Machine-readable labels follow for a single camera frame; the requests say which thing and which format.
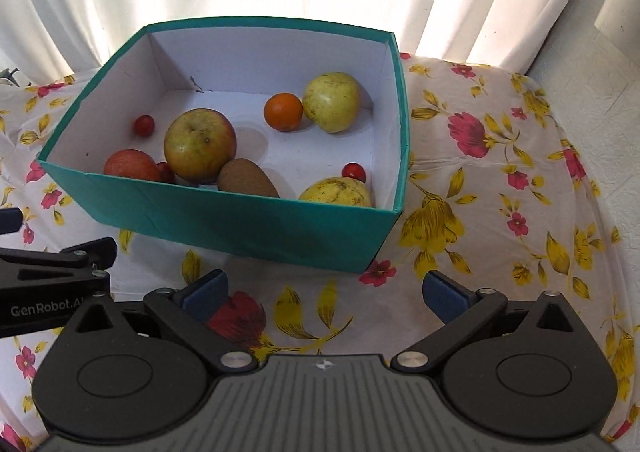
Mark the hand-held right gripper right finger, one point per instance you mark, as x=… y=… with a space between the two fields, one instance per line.
x=445 y=297

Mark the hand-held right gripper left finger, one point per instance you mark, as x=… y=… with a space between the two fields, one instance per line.
x=207 y=294

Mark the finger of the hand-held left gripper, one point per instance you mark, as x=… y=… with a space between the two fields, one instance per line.
x=60 y=257
x=10 y=221

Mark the teal cardboard box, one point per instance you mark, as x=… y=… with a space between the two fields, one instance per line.
x=225 y=232

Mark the small red apple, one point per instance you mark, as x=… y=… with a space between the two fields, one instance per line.
x=130 y=166

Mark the elongated brown kiwi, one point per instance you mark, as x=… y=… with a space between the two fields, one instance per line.
x=247 y=178

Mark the red cherry tomato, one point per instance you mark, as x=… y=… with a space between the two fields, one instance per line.
x=166 y=172
x=354 y=171
x=144 y=125

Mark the large red-green apple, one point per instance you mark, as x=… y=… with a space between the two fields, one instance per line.
x=200 y=145

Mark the yellow speckled apple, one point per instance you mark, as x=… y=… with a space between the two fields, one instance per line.
x=332 y=102
x=335 y=193

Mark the small orange tangerine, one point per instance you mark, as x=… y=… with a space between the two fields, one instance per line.
x=283 y=111

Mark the floral white tablecloth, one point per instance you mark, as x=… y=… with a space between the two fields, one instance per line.
x=500 y=232

